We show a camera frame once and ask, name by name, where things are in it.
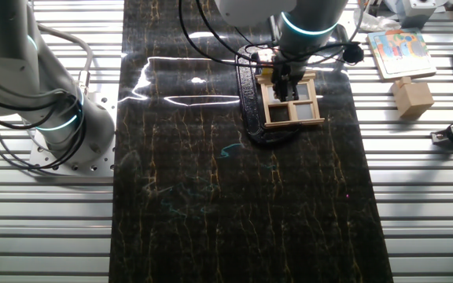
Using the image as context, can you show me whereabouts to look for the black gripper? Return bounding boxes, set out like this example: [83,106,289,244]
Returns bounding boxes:
[271,64,304,102]

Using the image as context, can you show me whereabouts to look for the wooden four-slot tray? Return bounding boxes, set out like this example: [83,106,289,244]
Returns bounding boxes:
[255,69,326,129]

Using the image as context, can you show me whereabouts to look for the black C-clamp with steel screw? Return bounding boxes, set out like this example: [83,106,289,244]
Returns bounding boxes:
[234,42,302,149]

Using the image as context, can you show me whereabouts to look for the orange and white puzzle cube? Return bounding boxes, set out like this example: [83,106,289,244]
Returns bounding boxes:
[257,49,277,78]

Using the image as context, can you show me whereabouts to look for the crumpled white plastic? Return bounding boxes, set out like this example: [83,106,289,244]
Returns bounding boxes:
[353,7,403,33]

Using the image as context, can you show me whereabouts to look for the colourful picture puzzle board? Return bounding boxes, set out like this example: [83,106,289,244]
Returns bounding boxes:
[366,28,438,82]

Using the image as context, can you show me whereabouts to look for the beige wooden block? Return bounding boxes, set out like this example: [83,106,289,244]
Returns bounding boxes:
[391,76,435,120]

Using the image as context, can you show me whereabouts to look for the grey control box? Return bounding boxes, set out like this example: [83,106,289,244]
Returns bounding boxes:
[383,0,447,28]

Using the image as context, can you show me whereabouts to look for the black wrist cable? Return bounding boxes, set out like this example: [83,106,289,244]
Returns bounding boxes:
[177,0,348,68]

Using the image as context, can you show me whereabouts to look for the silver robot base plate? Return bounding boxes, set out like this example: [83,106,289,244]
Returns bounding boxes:
[28,82,117,178]

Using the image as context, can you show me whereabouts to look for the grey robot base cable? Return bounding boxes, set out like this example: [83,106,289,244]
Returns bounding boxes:
[37,24,94,86]

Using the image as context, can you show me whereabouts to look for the black base cable bundle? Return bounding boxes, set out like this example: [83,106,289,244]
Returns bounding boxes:
[0,92,87,172]

